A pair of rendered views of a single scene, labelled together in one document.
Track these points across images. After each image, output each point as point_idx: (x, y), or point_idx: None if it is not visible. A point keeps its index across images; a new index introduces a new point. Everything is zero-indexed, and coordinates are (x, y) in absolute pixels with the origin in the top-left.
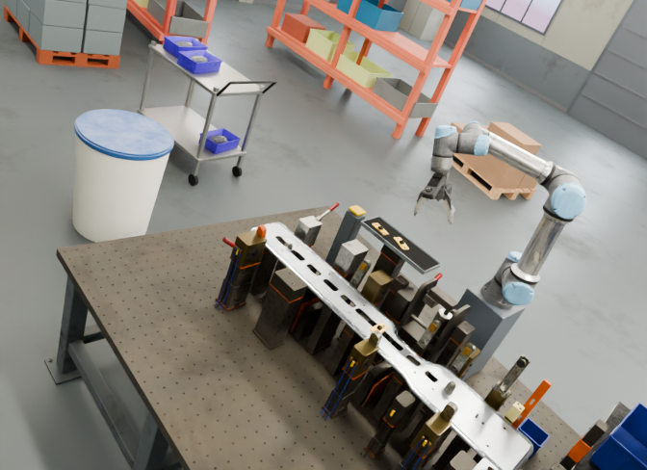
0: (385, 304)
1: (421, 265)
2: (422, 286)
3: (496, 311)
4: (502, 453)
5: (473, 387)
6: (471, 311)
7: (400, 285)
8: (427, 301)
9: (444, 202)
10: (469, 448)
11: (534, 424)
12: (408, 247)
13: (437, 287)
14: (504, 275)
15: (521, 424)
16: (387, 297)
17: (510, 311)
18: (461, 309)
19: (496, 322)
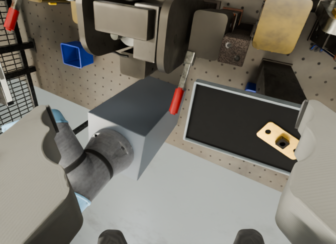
0: (244, 32)
1: (211, 101)
2: (167, 3)
3: (99, 119)
4: None
5: (136, 79)
6: (136, 115)
7: (230, 36)
8: (151, 4)
9: (9, 229)
10: None
11: (75, 65)
12: (260, 141)
13: (142, 34)
14: (64, 150)
15: (79, 54)
16: (246, 35)
17: (91, 135)
18: (79, 11)
19: (98, 109)
